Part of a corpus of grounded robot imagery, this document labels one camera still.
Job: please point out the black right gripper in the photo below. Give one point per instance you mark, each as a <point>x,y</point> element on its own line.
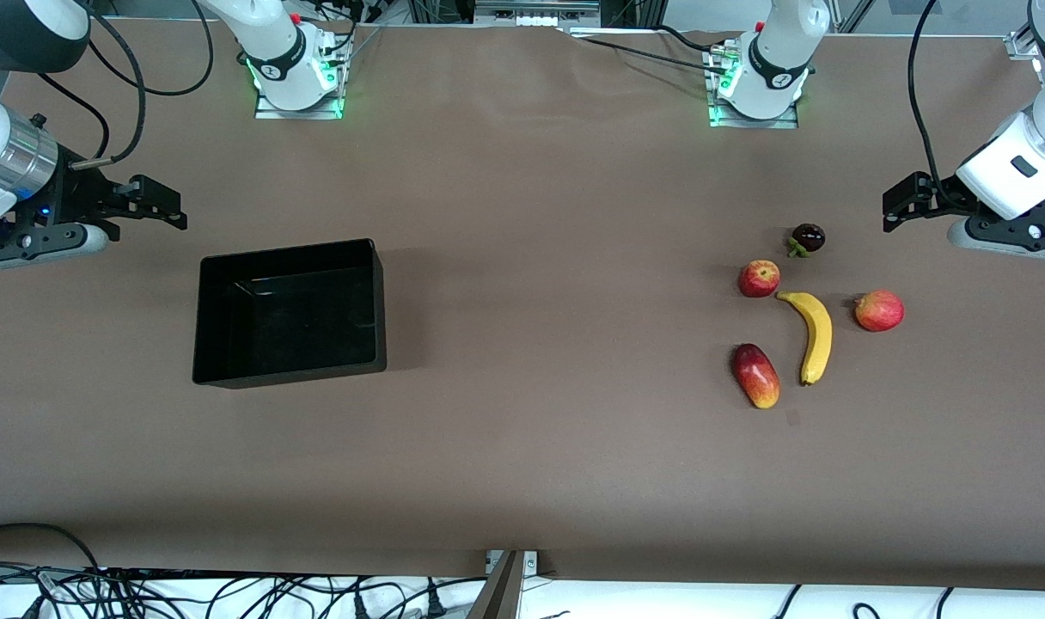
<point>74,199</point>

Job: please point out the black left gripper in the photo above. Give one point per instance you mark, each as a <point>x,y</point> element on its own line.
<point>942,203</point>

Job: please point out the yellow banana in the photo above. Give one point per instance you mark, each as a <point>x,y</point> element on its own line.
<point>819,331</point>

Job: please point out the small red yellow apple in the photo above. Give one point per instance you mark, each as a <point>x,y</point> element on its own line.
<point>759,279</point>

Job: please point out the black rectangular plastic tray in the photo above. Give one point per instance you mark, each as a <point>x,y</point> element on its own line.
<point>290,322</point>

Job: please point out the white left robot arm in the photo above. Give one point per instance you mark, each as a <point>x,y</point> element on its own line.
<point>780,60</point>

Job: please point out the dark purple mangosteen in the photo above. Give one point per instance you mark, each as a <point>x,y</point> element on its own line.
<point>808,237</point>

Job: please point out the red yellow mango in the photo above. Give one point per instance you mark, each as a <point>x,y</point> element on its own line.
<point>755,376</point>

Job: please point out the black power plug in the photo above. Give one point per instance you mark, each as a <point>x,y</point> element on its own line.
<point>357,607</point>
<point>436,603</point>

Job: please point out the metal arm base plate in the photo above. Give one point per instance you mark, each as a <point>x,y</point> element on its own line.
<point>269,107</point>
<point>750,122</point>

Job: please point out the silver corner bracket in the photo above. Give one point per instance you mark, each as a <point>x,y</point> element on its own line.
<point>1025,45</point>

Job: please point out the white device on frame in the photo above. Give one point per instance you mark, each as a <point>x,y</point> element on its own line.
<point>535,10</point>

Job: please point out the silver metal mounting bracket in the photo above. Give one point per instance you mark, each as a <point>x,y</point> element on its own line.
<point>529,562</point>

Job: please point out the grey camera mount pole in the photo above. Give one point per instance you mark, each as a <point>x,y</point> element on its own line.
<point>497,597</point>

